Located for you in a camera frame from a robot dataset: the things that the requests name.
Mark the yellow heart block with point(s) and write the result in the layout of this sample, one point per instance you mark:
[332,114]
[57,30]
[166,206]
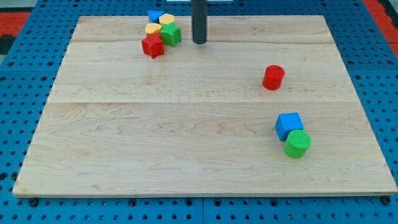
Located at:
[153,28]

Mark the blue triangle block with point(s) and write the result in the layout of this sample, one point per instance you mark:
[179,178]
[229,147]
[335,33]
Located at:
[154,16]

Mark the wooden board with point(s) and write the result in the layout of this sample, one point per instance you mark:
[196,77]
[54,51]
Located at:
[197,121]

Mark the red star block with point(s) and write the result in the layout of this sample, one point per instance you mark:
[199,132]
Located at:
[153,45]

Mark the red cylinder block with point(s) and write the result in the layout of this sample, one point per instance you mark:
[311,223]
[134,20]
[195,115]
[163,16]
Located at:
[273,77]

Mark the green cube block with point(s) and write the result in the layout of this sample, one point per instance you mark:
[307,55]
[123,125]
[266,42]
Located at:
[170,34]

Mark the blue cube block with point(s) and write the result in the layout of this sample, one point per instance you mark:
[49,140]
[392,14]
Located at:
[287,122]

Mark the yellow pentagon block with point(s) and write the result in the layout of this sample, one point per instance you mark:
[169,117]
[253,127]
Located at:
[166,19]

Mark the green cylinder block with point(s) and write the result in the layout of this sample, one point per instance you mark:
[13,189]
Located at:
[297,144]

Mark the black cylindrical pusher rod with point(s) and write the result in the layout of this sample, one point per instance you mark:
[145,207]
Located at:
[199,21]

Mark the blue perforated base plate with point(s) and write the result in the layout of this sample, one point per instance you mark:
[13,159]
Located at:
[29,69]

